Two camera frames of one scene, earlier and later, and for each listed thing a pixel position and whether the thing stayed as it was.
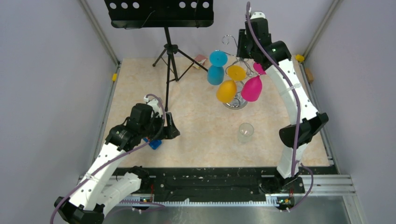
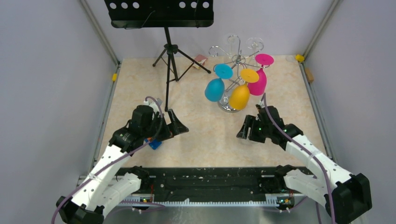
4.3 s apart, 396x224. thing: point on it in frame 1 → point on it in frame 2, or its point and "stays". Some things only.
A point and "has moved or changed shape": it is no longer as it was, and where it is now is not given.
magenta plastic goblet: (251, 87) has moved or changed shape
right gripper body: (244, 47) → (259, 131)
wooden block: (309, 75) stays
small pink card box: (201, 59) stays
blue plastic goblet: (218, 59) → (215, 89)
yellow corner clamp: (300, 58) stays
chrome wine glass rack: (237, 70) → (232, 72)
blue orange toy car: (154, 144) stays
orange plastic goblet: (226, 91) → (239, 96)
